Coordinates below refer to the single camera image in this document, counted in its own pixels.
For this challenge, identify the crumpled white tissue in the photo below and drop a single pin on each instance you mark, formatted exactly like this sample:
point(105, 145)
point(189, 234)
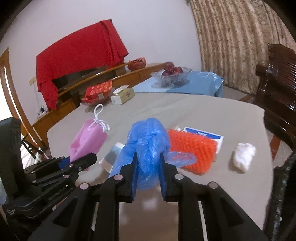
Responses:
point(242, 156)

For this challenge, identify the wooden door frame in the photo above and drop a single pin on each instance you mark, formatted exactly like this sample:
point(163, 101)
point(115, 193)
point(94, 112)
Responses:
point(9, 76)

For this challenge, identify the red patterned packet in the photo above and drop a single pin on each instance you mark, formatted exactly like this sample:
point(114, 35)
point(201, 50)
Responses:
point(99, 90)

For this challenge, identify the black metal frame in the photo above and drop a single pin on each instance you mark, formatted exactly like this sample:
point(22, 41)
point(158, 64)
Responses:
point(31, 144)

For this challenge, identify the orange foam net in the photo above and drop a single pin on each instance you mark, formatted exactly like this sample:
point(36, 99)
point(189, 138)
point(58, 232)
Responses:
point(194, 148)

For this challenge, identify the red apple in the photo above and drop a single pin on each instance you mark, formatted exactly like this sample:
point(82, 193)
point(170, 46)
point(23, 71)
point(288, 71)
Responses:
point(178, 70)
point(169, 66)
point(165, 73)

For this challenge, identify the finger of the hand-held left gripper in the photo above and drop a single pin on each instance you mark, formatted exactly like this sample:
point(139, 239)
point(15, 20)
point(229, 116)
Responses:
point(85, 161)
point(52, 165)

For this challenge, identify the red cloth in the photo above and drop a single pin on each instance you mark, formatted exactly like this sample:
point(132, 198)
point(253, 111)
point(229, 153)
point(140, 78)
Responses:
point(81, 51)

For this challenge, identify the patterned beige curtain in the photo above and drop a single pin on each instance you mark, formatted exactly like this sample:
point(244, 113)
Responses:
point(231, 41)

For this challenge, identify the dark wooden armchair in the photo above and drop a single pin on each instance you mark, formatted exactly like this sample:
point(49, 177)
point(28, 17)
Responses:
point(275, 78)

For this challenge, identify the red bag on cabinet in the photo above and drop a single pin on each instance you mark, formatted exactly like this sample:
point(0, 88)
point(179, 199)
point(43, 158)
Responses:
point(137, 63)

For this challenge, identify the blue and white box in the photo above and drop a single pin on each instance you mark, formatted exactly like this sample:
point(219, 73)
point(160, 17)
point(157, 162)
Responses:
point(208, 136)

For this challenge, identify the blue tablecloth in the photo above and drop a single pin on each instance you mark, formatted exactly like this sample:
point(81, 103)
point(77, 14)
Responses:
point(198, 83)

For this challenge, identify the television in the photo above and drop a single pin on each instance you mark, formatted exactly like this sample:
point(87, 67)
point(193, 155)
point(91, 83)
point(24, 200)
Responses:
point(76, 77)

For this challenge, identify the blue plastic bag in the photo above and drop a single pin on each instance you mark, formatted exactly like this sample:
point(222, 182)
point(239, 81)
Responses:
point(145, 136)

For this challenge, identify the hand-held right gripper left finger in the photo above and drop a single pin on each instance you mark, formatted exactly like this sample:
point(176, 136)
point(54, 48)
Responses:
point(133, 178)

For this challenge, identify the white tissue box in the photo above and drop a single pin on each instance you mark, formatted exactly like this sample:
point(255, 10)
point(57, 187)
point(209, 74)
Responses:
point(123, 95)

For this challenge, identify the black-lined trash bin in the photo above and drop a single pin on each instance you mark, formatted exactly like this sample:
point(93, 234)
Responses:
point(285, 197)

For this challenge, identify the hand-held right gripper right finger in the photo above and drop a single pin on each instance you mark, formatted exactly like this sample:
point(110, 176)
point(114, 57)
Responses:
point(163, 179)

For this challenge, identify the glass fruit bowl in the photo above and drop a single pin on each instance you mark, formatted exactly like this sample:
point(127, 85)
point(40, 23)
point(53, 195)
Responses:
point(172, 80)

